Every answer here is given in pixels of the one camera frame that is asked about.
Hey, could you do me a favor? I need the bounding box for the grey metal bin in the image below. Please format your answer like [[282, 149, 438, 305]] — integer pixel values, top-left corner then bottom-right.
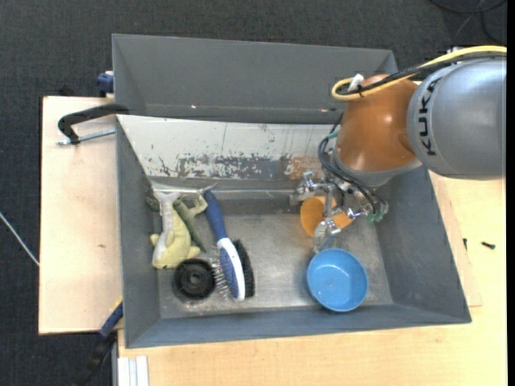
[[111, 33, 472, 350]]

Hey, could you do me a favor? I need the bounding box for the blue bowl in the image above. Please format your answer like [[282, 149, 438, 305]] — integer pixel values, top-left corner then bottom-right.
[[306, 247, 369, 314]]

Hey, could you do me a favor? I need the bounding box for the black bristle brush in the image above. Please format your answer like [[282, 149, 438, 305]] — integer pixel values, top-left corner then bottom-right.
[[233, 238, 257, 299]]

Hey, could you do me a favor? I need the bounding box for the black ribbed round disc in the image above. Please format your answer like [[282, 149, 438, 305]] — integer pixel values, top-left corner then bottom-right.
[[172, 257, 216, 300]]

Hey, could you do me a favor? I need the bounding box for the yellow and white toy shark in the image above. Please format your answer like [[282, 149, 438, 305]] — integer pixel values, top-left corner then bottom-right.
[[149, 191, 202, 271]]

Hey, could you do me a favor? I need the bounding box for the green toy lizard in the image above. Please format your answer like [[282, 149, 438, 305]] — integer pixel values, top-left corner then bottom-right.
[[172, 194, 210, 253]]

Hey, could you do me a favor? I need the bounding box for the blue and white brush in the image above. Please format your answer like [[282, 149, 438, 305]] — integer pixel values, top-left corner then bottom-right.
[[203, 190, 247, 303]]

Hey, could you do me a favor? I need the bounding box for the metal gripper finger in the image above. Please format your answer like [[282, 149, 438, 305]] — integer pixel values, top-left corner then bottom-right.
[[312, 216, 344, 254], [289, 170, 325, 207]]

